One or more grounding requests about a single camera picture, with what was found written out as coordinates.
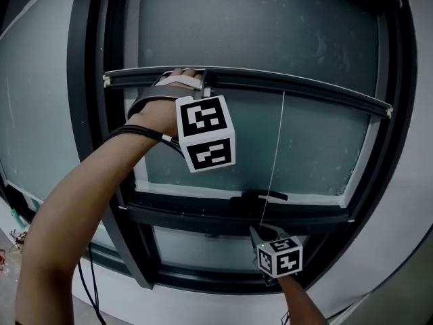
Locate large frosted glass pane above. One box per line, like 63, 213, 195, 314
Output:
0, 0, 82, 202

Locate black window handle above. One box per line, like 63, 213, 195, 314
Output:
229, 190, 289, 205

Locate tangle of brown sticks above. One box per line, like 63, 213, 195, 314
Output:
8, 228, 28, 253

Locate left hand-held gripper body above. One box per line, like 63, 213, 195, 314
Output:
175, 86, 236, 174

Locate teal plastic bottle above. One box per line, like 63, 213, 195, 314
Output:
9, 208, 25, 230

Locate white pull cord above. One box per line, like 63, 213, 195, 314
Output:
258, 91, 286, 232

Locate small fixed glass pane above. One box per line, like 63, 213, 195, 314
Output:
152, 225, 309, 272

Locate person's right forearm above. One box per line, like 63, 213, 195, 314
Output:
276, 274, 329, 325

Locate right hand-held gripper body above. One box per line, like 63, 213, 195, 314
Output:
252, 236, 303, 286

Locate person's left hand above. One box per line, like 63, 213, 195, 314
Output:
127, 66, 204, 142

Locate frosted glass window sash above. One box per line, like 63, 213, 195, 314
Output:
124, 0, 386, 206

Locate grey and white hand strap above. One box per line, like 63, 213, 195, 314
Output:
127, 71, 206, 121

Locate person's left forearm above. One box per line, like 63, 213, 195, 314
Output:
15, 123, 163, 325

